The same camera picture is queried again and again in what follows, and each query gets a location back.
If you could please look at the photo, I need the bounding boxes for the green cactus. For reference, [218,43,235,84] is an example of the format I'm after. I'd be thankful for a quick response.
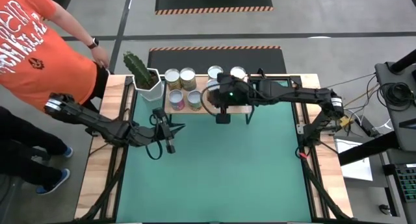
[122,51,153,85]

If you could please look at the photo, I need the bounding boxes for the wooden shelf black legs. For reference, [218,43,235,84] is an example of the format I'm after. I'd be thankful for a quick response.
[161,73,255,125]

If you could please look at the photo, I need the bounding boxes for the black computer mouse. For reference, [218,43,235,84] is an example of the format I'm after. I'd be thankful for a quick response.
[378,203,393,216]

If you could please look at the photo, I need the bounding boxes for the coiled black cable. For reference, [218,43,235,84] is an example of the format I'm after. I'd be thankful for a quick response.
[378,82,416,113]

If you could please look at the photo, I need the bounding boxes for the backlit keyboard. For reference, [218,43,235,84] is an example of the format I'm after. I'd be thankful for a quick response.
[393,163,416,204]

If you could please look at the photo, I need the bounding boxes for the green beans can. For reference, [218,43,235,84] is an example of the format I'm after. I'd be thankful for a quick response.
[164,68,181,91]

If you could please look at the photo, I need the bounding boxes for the pink chicken soup can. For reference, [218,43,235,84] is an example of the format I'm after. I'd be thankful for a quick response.
[168,89,186,112]

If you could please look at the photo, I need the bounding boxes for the black floor mat hazard stripes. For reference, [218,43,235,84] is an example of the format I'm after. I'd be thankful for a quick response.
[48,0,73,10]
[148,45,287,76]
[155,0,274,16]

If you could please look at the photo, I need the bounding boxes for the grey equipment cart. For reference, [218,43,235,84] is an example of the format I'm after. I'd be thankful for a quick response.
[373,60,416,153]

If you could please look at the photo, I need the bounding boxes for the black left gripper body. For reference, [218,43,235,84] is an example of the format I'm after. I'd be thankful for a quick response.
[139,107,177,155]

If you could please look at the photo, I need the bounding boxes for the black round pole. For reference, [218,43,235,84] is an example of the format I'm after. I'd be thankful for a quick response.
[389,48,416,74]

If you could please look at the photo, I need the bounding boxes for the corn can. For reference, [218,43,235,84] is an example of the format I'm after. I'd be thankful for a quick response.
[207,65,224,81]

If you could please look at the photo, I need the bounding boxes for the yellow cable plug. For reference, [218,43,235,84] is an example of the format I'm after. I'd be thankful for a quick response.
[337,115,355,127]

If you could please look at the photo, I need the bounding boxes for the yellow-green label can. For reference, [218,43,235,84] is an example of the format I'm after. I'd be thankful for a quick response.
[187,90,203,112]

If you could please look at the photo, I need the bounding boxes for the white plant pot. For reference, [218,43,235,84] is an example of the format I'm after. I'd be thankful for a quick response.
[132,67,165,103]

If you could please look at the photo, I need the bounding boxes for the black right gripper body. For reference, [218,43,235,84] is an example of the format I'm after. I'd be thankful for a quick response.
[207,73,253,125]

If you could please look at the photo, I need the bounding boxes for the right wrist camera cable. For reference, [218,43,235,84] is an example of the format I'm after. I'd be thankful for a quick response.
[200,82,227,117]

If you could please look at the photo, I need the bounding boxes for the white paper sheet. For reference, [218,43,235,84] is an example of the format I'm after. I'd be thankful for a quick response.
[334,138,374,182]

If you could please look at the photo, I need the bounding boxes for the green table mat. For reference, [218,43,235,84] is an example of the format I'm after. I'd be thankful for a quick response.
[116,79,313,223]

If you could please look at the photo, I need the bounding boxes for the orange pineapple can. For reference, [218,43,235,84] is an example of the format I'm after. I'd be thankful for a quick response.
[229,66,247,81]

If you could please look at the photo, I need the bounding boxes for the black diagonal stand beam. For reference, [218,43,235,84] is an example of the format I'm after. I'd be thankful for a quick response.
[337,130,402,166]

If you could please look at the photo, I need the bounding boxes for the black power strip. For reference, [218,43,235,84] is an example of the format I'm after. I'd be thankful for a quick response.
[352,115,380,139]

